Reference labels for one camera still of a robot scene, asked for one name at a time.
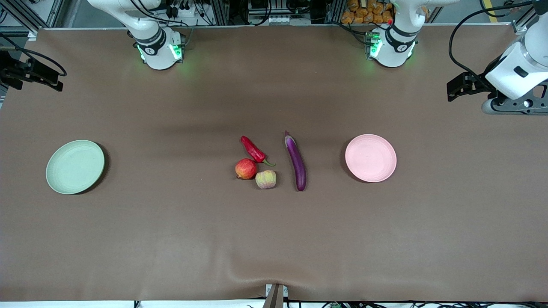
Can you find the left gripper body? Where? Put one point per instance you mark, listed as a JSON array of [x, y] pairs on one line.
[[478, 84]]

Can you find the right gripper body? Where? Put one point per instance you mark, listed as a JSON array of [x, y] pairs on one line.
[[19, 71]]

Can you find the purple eggplant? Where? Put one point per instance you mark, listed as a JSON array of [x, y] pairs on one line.
[[296, 162]]

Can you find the red chili pepper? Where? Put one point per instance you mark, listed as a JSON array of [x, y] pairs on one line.
[[252, 149]]

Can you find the red apple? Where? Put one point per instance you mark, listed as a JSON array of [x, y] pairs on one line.
[[246, 169]]

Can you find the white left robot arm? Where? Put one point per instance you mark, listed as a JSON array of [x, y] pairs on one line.
[[394, 51]]

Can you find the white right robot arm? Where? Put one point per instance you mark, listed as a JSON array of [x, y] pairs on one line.
[[158, 55]]

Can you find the light green plate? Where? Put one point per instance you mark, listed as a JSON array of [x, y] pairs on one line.
[[75, 167]]

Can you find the pink plate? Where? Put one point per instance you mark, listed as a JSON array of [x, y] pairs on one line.
[[370, 158]]

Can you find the bag of orange items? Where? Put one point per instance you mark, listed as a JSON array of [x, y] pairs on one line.
[[368, 13]]

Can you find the power strip with black plugs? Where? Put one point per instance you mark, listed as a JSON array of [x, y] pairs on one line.
[[184, 13]]

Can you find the white power strip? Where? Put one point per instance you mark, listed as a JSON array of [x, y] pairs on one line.
[[282, 19]]

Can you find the brown table cloth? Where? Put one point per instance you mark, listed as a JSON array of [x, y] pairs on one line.
[[274, 239]]

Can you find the aluminium frame post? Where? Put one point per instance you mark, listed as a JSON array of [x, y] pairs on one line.
[[520, 25], [23, 17]]

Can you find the metal bracket at table edge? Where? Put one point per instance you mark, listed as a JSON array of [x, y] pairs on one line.
[[275, 297]]

